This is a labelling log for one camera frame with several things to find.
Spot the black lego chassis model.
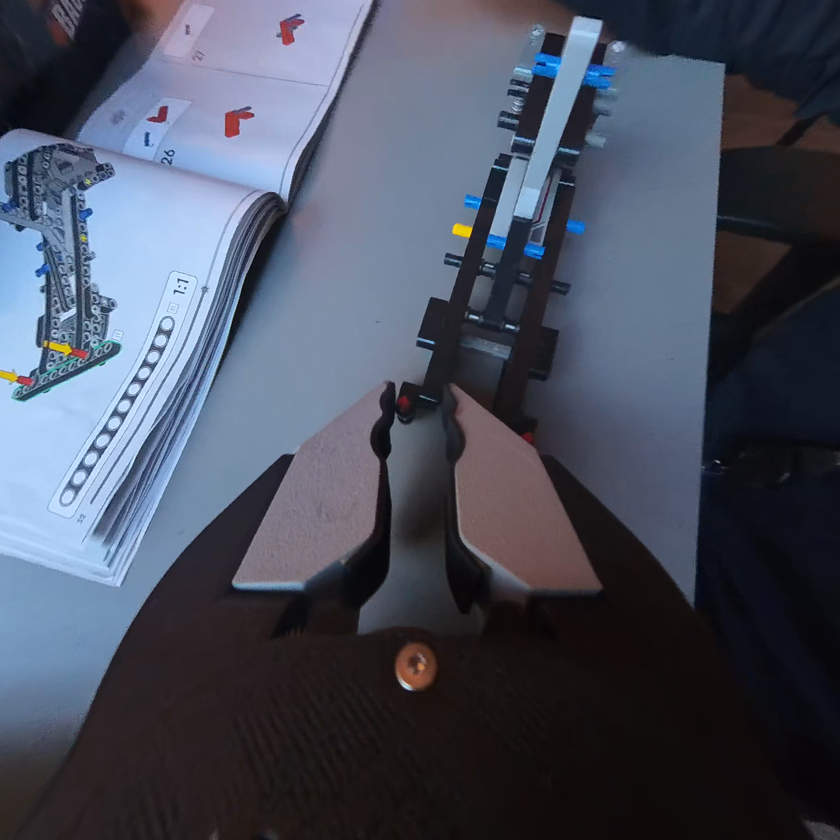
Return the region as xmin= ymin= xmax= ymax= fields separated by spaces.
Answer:
xmin=394 ymin=16 xmax=624 ymax=450

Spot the black lego set box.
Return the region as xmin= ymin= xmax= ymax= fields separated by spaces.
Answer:
xmin=0 ymin=0 xmax=172 ymax=135

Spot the lego instruction booklet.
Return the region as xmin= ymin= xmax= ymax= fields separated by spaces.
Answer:
xmin=0 ymin=0 xmax=378 ymax=588

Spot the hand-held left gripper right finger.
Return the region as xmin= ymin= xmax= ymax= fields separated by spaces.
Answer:
xmin=441 ymin=382 xmax=605 ymax=618

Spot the dark chair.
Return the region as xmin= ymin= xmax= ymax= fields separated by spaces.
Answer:
xmin=712 ymin=147 xmax=840 ymax=342

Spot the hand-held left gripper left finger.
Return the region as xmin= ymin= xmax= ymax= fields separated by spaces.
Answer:
xmin=231 ymin=381 xmax=398 ymax=634

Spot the person's dark clothed body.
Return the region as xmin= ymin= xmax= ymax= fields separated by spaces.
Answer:
xmin=696 ymin=289 xmax=840 ymax=821

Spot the black belt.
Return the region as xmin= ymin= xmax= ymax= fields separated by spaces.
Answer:
xmin=702 ymin=441 xmax=840 ymax=488

